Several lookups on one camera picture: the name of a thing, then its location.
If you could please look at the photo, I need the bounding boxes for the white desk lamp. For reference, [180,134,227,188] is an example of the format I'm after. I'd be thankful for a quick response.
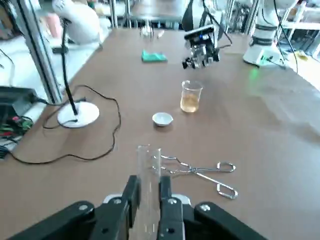
[51,0,101,129]

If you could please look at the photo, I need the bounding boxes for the white test tube rack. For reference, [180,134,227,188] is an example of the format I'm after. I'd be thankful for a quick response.
[103,192,192,206]

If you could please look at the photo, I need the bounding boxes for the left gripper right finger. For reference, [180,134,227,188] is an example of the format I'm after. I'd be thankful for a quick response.
[157,175,270,240]

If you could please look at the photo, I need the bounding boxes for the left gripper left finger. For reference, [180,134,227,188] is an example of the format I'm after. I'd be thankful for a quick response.
[6,174,141,240]

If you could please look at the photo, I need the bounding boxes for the green folded cloth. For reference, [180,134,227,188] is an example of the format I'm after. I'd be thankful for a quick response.
[141,49,168,63]

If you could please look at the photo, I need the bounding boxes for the small white ceramic dish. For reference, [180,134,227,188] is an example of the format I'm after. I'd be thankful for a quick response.
[152,112,174,128]

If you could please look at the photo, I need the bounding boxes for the small glass beaker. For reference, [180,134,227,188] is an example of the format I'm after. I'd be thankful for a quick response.
[191,48,211,69]

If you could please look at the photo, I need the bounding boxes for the glass beaker yellow liquid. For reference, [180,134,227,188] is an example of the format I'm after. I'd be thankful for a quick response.
[180,80,204,113]

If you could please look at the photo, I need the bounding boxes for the aluminium frame post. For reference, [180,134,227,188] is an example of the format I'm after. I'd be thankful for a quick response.
[18,0,63,105]

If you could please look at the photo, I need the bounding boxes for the black lamp cable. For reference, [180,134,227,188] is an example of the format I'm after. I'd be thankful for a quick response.
[11,84,121,165]

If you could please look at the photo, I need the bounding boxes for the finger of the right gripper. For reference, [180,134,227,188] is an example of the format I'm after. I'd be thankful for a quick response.
[209,47,221,63]
[181,56,198,70]

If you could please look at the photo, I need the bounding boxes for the clear glass test tube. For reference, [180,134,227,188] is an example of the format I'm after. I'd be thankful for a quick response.
[136,144,162,240]

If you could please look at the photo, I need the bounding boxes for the metal crucible tongs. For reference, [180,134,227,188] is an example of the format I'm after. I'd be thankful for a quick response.
[152,154,239,200]

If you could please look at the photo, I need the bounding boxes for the black power supply unit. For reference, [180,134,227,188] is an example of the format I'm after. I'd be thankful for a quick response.
[0,86,38,118]

